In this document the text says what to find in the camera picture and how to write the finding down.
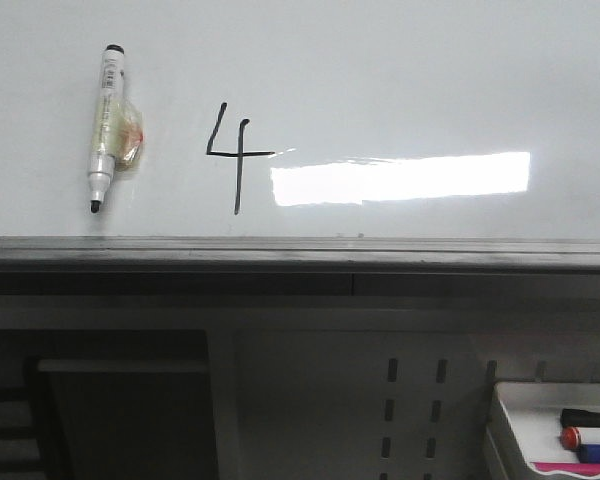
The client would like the white glossy whiteboard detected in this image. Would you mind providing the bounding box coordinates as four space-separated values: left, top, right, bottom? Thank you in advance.
0 1 600 241

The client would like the white plastic storage tray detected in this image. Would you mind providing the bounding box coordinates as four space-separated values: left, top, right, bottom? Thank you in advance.
483 382 600 479

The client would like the red capped marker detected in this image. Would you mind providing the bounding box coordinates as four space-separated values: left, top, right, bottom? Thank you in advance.
560 426 600 451

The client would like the white black-tipped whiteboard marker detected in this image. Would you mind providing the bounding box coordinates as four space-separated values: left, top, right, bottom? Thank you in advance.
87 44 144 214

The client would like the dark whiteboard frame ledge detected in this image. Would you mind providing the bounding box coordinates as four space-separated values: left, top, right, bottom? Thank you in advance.
0 236 600 298

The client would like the blue capped marker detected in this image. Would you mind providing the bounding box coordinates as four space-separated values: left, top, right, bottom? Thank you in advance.
577 444 600 464

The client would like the white slotted pegboard panel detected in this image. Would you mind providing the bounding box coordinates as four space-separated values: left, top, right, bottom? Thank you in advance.
213 329 600 479

